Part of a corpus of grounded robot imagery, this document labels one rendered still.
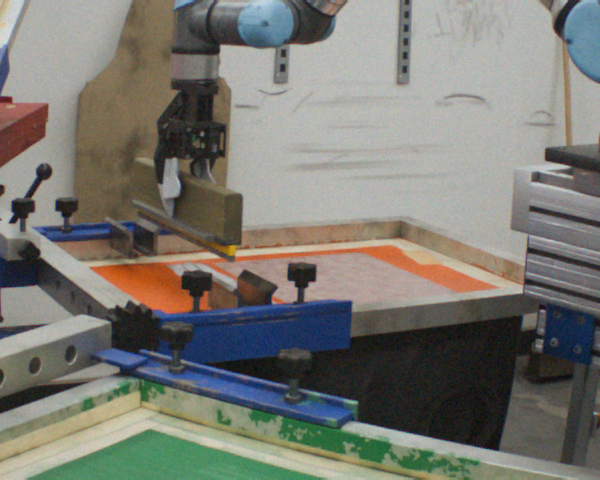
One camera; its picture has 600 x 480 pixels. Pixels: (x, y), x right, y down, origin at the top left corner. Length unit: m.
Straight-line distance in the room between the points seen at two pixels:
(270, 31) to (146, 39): 2.24
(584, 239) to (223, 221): 0.52
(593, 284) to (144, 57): 2.56
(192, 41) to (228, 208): 0.26
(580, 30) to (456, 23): 3.16
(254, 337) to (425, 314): 0.29
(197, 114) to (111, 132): 2.10
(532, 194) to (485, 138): 3.04
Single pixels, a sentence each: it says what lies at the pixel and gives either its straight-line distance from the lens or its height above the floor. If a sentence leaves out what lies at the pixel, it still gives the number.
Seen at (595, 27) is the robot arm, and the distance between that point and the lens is 1.60.
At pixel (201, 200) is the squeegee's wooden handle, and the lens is 1.97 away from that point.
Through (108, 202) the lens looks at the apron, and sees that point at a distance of 4.12.
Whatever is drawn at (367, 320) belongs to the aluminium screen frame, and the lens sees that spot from 1.92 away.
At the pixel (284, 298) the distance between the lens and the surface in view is 2.10.
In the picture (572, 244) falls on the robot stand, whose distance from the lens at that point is 1.81.
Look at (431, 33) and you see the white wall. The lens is 4.69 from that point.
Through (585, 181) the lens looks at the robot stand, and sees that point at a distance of 1.79.
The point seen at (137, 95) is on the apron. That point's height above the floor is 1.04.
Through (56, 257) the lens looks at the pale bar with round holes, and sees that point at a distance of 1.95.
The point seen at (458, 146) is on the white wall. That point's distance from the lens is 4.81.
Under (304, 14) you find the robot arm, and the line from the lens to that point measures 2.01.
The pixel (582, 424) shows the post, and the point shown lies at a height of 0.66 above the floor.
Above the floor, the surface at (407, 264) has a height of 0.95.
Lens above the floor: 1.49
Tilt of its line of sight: 12 degrees down
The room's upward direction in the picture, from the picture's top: 3 degrees clockwise
